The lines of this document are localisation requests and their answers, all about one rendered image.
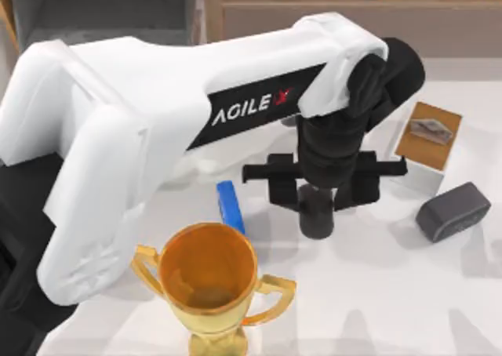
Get black cylinder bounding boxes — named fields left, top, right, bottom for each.
left=296, top=184, right=336, bottom=240

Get blue block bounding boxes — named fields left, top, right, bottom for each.
left=216, top=180, right=247, bottom=236

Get white box with brown top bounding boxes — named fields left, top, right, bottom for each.
left=393, top=101, right=464, bottom=197

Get dark grey speaker box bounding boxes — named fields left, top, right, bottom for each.
left=415, top=181, right=493, bottom=245

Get grey stone piece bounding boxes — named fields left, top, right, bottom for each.
left=407, top=117, right=453, bottom=146

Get gold trophy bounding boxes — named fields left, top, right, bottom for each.
left=130, top=222, right=298, bottom=356

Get wooden open shelf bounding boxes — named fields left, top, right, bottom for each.
left=203, top=0, right=502, bottom=61

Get grey cabinet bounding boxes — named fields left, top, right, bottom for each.
left=6, top=0, right=206, bottom=45

